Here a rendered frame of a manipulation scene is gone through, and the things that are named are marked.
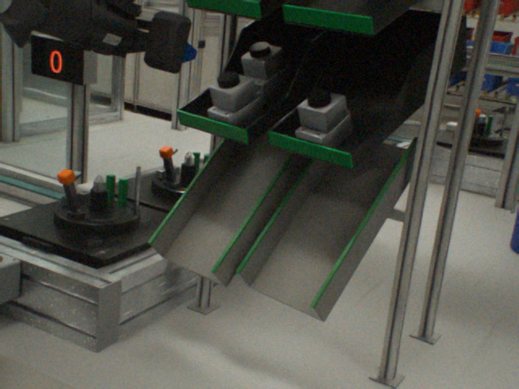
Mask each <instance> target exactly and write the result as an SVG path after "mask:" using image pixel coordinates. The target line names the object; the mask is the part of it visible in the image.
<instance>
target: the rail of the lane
mask: <svg viewBox="0 0 519 389"><path fill-rule="evenodd" d="M0 253H1V254H4V255H8V256H11V257H12V258H15V259H18V260H19V261H20V295H19V297H17V298H15V299H12V300H10V301H7V302H4V303H2V304H0V314H2V315H4V316H8V317H10V318H14V319H16V320H18V321H20V322H22V323H25V324H27V325H30V326H32V327H35V328H37V329H39V330H42V331H44V332H47V333H49V334H51V335H53V336H57V337H58V338H60V339H63V340H65V341H68V342H70V343H72V344H75V345H77V346H80V347H81V348H82V347H84V348H86V349H89V350H91V351H93V352H95V353H98V352H99V351H101V350H102V349H104V348H106V347H109V346H110V345H112V344H115V343H116V342H118V324H119V311H120V310H121V296H122V279H121V278H118V277H116V276H112V275H110V274H108V273H105V272H103V271H99V270H97V269H95V268H91V267H88V266H85V265H83V264H81V263H77V262H74V261H72V260H69V259H66V258H63V257H61V256H58V255H56V254H54V246H53V245H50V244H48V243H46V242H42V241H39V240H37V239H34V238H31V237H28V236H26V237H23V238H22V243H20V242H16V241H13V240H11V239H9V238H6V237H2V236H0Z"/></svg>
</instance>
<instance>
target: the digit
mask: <svg viewBox="0 0 519 389"><path fill-rule="evenodd" d="M45 58H46V75H50V76H53V77H59V78H62V79H66V45H62V44H58V43H53V42H48V41H46V47H45Z"/></svg>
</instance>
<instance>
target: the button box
mask: <svg viewBox="0 0 519 389"><path fill-rule="evenodd" d="M19 295H20V261H19V260H18V259H15V258H12V257H11V256H8V255H4V254H1V253H0V304H2V303H4V302H7V301H10V300H12V299H15V298H17V297H19Z"/></svg>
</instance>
